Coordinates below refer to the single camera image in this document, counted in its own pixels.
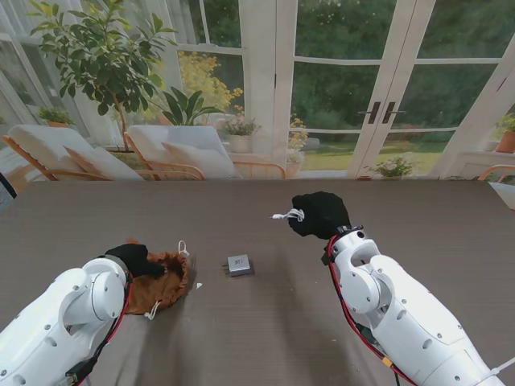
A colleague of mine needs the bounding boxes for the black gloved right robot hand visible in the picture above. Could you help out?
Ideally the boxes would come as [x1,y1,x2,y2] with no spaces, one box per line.
[290,191,352,241]

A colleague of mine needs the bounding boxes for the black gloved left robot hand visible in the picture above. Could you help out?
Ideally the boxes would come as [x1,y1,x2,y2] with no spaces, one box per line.
[104,243,168,278]

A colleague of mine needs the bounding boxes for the white charging cable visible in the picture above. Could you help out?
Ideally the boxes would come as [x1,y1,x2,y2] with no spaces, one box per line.
[267,207,305,223]

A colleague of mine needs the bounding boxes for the brown drawstring bag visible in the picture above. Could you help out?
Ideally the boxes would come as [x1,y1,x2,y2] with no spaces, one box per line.
[120,240,191,322]

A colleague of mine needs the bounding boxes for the white and grey charger head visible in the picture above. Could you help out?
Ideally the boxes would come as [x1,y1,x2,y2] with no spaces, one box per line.
[220,253,255,278]

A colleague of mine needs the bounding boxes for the printed sunroom backdrop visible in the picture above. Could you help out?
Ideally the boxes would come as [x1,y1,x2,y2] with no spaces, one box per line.
[0,0,515,183]

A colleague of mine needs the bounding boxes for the dark object at table edge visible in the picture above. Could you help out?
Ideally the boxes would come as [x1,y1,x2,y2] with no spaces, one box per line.
[0,171,18,214]

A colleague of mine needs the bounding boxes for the white paper sheet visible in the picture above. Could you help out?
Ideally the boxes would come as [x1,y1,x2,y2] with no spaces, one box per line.
[488,181,515,211]

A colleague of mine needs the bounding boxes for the red left arm cable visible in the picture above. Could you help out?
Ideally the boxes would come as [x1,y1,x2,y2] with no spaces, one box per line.
[76,273,134,385]

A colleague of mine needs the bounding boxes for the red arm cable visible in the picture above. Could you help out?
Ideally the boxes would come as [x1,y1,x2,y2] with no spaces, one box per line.
[327,236,415,386]
[76,273,134,385]

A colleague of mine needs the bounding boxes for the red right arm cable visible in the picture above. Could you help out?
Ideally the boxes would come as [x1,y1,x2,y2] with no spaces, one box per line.
[327,236,415,386]

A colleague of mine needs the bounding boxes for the light grey plug cable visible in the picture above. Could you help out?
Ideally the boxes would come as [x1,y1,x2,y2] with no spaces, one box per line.
[64,359,98,384]

